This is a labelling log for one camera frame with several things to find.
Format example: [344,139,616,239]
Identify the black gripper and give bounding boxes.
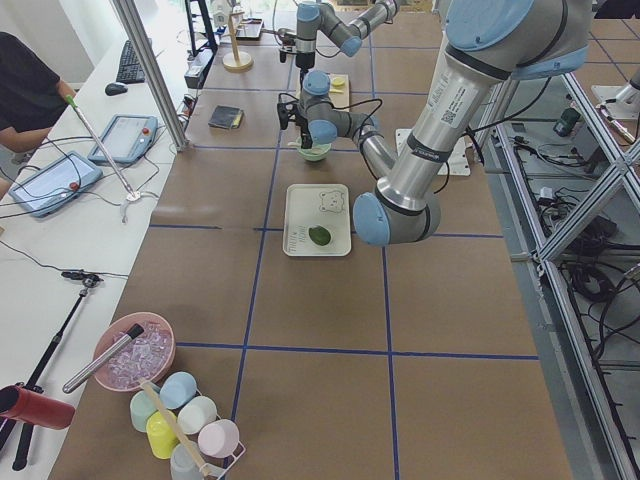
[296,50,315,75]
[299,123,313,149]

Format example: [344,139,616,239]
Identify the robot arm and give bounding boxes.
[296,1,592,246]
[295,0,400,71]

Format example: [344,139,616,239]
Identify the mint green bowl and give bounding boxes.
[296,144,332,162]

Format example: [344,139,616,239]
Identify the metal rod in ice bowl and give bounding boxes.
[62,323,144,394]

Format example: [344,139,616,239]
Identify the pink ice bowl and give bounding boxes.
[93,312,176,393]

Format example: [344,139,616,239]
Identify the wooden cutting board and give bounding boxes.
[295,70,350,130]

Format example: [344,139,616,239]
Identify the wooden mug tree stand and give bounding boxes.
[222,2,253,73]

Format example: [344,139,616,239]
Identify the cream bear serving tray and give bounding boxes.
[282,184,351,257]

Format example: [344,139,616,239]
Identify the grey folded cloth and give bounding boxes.
[208,105,244,130]

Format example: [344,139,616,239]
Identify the black keyboard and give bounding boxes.
[116,40,145,84]

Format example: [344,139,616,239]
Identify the far teach pendant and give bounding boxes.
[100,114,159,165]

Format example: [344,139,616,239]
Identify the teach pendant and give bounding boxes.
[9,151,103,217]
[100,114,159,165]

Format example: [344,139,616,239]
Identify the black computer mouse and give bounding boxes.
[104,82,128,96]

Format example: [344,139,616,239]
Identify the black tripod stick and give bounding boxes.
[1,270,103,471]

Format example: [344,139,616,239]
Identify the near teach pendant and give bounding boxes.
[9,151,103,217]

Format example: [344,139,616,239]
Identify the person in black shirt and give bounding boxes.
[0,29,79,166]

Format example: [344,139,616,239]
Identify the blue plastic cup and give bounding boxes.
[159,371,197,410]

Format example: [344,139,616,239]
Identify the white plastic cup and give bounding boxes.
[177,395,217,435]

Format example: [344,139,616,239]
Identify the pink plastic cup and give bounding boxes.
[198,419,240,458]

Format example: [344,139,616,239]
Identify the green plastic cup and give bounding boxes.
[129,390,157,433]

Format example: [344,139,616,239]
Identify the yellow plastic cup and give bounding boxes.
[146,411,179,460]

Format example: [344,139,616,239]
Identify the clear plastic cup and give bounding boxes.
[170,444,204,480]

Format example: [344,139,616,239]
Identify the red cylinder bottle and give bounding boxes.
[1,385,75,430]

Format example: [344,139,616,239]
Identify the aluminium frame post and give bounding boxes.
[112,0,189,152]

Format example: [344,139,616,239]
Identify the white wire cup rack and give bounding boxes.
[200,408,246,479]

